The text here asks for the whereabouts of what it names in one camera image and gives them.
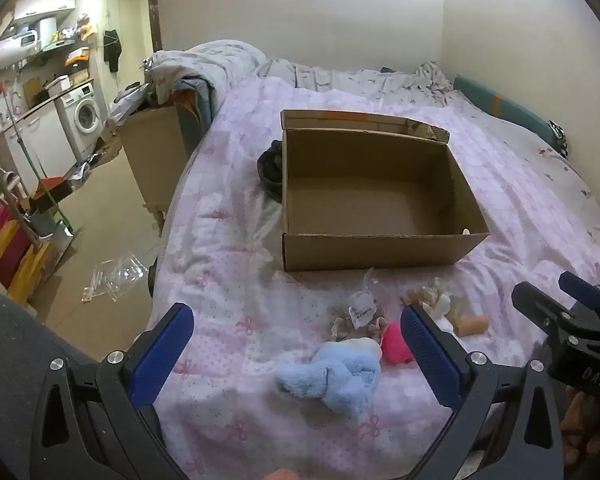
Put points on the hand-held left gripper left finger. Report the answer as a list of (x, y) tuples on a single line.
[(160, 355)]

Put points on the light blue fluffy scrunchie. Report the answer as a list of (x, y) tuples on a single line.
[(330, 375)]

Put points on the white water heater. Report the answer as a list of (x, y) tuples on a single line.
[(17, 47)]

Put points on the white washing machine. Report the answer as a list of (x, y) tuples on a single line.
[(82, 115)]

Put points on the white cabinet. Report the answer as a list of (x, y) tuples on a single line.
[(40, 150)]

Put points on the orange and black box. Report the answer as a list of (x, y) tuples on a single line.
[(52, 192)]

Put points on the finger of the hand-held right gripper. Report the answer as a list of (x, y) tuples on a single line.
[(540, 302), (582, 290)]

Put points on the grey floral duvet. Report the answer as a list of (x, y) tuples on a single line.
[(220, 62)]

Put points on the black hanging garment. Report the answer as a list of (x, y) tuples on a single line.
[(112, 50)]

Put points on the large cardboard carton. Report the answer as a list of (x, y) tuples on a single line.
[(155, 160)]

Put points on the yellow wooden rack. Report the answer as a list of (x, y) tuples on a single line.
[(15, 255)]

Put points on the person's right hand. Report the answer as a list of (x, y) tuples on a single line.
[(577, 425)]

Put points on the teal and orange blanket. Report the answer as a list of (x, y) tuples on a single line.
[(192, 110)]

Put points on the black cloth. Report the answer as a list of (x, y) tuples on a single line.
[(270, 170)]

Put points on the beige lace scrunchie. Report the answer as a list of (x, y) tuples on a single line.
[(430, 300)]

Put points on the teal pillow with orange stripe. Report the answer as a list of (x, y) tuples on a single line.
[(505, 105)]

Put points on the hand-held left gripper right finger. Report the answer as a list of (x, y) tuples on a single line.
[(430, 360)]

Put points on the tan soft roll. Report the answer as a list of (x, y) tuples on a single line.
[(472, 324)]

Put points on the cardboard box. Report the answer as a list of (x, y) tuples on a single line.
[(370, 195)]

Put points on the clear plastic bag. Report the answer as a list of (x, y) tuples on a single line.
[(115, 277)]

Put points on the pink plush ball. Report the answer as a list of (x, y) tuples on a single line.
[(396, 345)]

